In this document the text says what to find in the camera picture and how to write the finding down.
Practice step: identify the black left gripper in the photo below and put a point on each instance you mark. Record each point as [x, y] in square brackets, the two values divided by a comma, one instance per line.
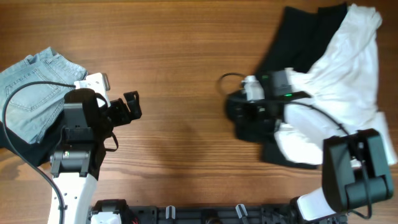
[124, 116]

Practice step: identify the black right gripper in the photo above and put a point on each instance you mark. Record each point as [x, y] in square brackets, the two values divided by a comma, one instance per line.
[249, 112]

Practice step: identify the black t-shirt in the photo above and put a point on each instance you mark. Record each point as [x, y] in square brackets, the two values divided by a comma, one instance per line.
[301, 39]

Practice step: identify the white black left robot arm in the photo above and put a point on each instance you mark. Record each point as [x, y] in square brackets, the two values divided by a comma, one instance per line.
[76, 161]

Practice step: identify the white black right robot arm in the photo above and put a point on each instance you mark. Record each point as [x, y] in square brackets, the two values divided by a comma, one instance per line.
[355, 172]

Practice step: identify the white shirt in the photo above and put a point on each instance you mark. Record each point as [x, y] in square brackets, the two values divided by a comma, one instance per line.
[342, 83]

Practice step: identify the light blue denim jeans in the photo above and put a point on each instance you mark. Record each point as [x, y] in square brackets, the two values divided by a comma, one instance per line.
[42, 99]

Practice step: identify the black folded garment under jeans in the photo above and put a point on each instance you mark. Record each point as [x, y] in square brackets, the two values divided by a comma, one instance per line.
[35, 138]

